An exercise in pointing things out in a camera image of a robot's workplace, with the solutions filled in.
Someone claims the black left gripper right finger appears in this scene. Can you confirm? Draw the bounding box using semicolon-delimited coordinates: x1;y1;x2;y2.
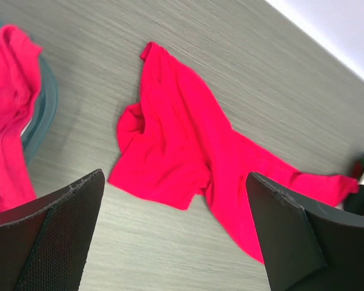
246;173;364;290

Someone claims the red t-shirt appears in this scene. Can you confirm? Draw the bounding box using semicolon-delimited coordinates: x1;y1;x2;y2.
0;25;42;212
109;42;359;261

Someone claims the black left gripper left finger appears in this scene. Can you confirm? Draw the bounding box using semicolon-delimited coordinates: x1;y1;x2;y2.
0;169;105;290

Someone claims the red t-shirt in bin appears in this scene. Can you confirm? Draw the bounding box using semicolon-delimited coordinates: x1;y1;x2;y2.
0;25;42;212

